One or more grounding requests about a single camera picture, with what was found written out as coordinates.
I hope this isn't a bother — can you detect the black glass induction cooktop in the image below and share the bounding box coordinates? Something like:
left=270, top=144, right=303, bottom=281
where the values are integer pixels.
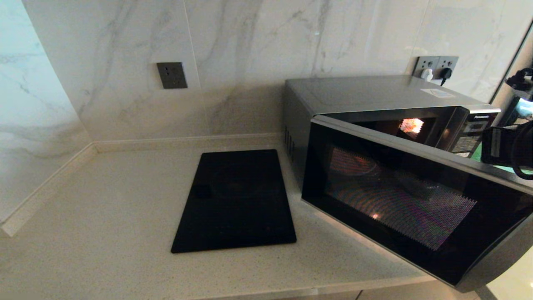
left=171, top=149, right=297, bottom=254

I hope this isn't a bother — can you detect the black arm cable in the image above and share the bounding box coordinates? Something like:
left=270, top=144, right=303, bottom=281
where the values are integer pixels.
left=511, top=123, right=533, bottom=181

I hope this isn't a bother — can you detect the grey wall power socket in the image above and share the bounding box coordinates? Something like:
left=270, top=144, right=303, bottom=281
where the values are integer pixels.
left=436, top=56, right=460, bottom=81
left=413, top=56, right=439, bottom=80

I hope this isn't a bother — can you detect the dark grey single wall socket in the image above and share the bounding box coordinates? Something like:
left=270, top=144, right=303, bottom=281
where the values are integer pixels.
left=157, top=62, right=188, bottom=90

